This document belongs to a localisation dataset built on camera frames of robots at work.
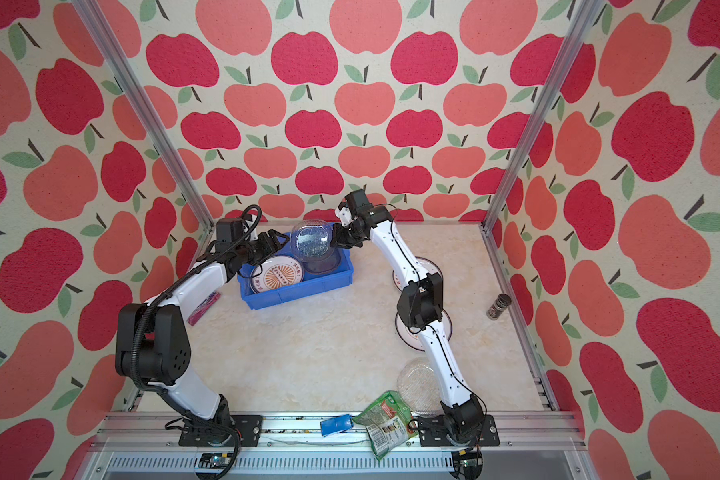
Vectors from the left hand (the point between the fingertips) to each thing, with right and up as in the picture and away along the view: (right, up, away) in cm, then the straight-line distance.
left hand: (288, 242), depth 91 cm
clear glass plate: (+6, +1, +5) cm, 8 cm away
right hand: (+14, 0, +5) cm, 15 cm away
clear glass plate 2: (+9, -8, +14) cm, 19 cm away
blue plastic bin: (+5, -13, +7) cm, 16 cm away
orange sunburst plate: (-7, -10, +13) cm, 18 cm away
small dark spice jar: (+64, -18, -4) cm, 67 cm away
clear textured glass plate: (+39, -39, -9) cm, 56 cm away
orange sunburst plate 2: (+39, -30, -1) cm, 49 cm away
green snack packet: (+29, -46, -16) cm, 57 cm away
